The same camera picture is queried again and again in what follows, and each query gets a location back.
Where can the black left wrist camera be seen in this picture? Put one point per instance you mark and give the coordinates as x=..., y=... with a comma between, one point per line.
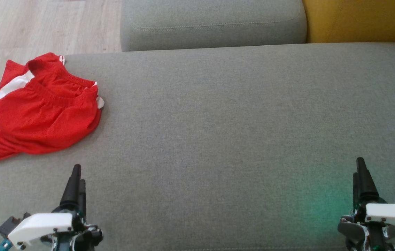
x=9, y=225

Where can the yellow sofa cushion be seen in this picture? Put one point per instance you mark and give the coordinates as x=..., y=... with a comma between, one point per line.
x=361, y=19

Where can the grey sofa back cushion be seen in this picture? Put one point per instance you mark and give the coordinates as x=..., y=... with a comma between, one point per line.
x=211, y=21

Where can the red shorts white stripes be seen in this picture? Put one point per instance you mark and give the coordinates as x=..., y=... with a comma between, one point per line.
x=40, y=122

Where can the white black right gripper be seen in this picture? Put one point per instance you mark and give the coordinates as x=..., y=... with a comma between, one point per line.
x=392, y=214

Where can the grey sofa seat cushion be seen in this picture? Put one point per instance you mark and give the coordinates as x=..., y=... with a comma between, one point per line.
x=218, y=139

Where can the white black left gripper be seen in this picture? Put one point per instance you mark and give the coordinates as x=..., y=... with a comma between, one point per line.
x=40, y=225

